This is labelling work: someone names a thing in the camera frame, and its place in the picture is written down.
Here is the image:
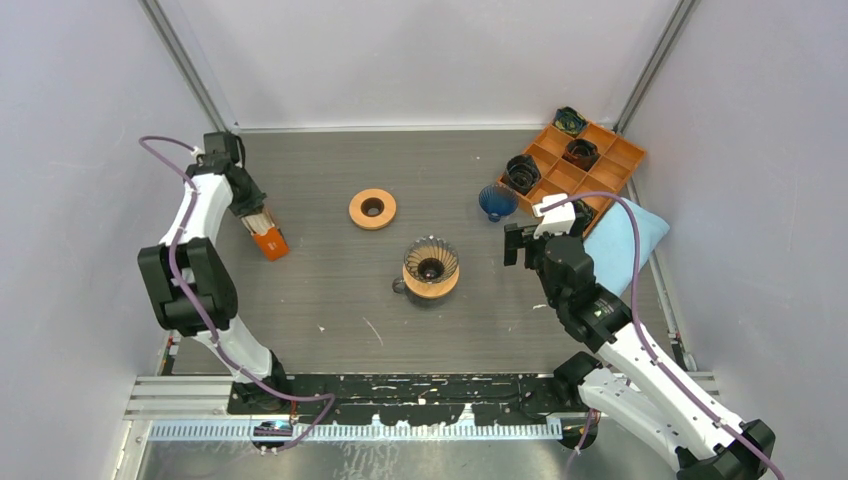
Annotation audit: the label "grey transparent dripper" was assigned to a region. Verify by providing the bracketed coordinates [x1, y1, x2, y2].
[403, 235, 459, 282]

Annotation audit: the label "light blue cloth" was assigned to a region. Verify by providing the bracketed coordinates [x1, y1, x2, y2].
[584, 199, 670, 296]

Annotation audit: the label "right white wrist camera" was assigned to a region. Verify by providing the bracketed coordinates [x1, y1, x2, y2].
[532, 193, 576, 239]

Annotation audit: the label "dark capsule green yellow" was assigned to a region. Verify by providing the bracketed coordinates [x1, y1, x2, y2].
[552, 106, 589, 138]

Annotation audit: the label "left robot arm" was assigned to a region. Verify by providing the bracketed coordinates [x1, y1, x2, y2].
[137, 131, 292, 413]

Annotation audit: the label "grey glass mug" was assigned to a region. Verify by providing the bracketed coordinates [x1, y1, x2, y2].
[392, 277, 453, 310]

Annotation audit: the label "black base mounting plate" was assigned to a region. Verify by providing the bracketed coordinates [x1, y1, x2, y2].
[227, 373, 621, 429]

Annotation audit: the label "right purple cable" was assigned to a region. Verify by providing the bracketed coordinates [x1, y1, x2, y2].
[539, 192, 786, 480]

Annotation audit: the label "wooden ring dripper stand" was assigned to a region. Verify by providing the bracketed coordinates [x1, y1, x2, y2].
[402, 268, 460, 300]

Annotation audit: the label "orange filter holder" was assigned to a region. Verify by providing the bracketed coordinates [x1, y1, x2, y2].
[252, 227, 290, 262]

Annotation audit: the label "orange compartment tray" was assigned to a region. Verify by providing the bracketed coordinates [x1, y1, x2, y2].
[517, 122, 646, 214]

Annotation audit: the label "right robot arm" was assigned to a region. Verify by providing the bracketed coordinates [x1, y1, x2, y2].
[504, 224, 776, 479]

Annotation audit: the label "blue transparent dripper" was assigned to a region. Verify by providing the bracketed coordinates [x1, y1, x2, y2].
[478, 184, 518, 223]

